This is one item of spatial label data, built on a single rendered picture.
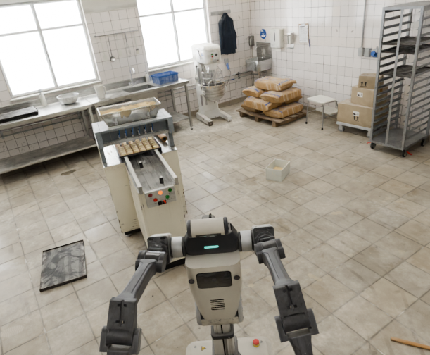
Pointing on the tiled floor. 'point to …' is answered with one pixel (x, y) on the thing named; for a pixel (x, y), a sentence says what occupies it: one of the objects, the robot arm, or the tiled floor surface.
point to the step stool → (323, 106)
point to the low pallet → (272, 117)
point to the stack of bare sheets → (62, 265)
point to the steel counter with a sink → (128, 88)
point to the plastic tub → (277, 170)
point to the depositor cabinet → (124, 199)
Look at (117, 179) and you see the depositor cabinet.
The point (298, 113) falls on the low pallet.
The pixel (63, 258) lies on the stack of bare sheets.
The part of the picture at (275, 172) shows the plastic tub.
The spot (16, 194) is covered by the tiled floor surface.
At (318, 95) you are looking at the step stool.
